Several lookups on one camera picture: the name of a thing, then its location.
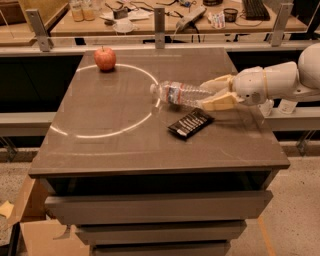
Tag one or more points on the clear bottle behind table left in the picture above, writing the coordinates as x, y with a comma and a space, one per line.
266, 107

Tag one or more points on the middle grey drawer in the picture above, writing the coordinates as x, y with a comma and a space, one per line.
131, 234

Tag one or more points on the yellow paper scrap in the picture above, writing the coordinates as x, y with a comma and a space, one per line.
6, 209

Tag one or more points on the clear bottle behind table right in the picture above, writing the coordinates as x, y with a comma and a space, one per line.
286, 106

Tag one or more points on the right metal bracket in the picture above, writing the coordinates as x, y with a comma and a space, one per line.
283, 15

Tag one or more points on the middle metal bracket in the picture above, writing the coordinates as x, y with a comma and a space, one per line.
159, 27

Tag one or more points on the amber jar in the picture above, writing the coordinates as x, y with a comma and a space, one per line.
88, 10
76, 10

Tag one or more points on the cardboard box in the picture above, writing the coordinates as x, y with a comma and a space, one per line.
43, 235

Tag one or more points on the clear bottle behind table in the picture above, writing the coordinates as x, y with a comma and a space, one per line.
266, 107
286, 106

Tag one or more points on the grey drawer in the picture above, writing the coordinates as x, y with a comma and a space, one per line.
158, 208
204, 248
131, 234

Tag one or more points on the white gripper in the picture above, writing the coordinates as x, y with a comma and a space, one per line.
249, 87

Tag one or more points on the amber jar right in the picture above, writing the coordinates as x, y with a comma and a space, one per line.
88, 10

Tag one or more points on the metal bracket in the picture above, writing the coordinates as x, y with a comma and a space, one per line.
43, 39
283, 15
159, 27

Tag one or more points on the top grey drawer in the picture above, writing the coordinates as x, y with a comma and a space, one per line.
158, 208

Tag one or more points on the clear plastic water bottle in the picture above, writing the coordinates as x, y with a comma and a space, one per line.
178, 93

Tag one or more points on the white power strip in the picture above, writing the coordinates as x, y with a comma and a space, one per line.
192, 17

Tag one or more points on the grey drawer cabinet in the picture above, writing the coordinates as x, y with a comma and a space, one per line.
110, 134

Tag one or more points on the black round container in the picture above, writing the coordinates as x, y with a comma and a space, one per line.
230, 14

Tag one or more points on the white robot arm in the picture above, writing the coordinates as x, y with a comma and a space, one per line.
299, 82

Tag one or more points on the small patterned box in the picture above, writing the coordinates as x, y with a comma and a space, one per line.
217, 20

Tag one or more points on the amber jar left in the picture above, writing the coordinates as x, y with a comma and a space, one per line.
76, 10

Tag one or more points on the bottom grey drawer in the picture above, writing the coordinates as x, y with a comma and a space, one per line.
204, 248

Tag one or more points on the black rxbar chocolate wrapper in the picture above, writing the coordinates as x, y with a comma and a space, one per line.
190, 124

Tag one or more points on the white round plate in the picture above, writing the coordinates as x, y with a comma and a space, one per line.
123, 27

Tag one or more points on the black keyboard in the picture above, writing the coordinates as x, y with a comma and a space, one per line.
255, 10

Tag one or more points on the red apple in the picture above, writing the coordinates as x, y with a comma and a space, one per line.
105, 58

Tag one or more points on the left metal bracket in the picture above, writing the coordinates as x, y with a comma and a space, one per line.
43, 39

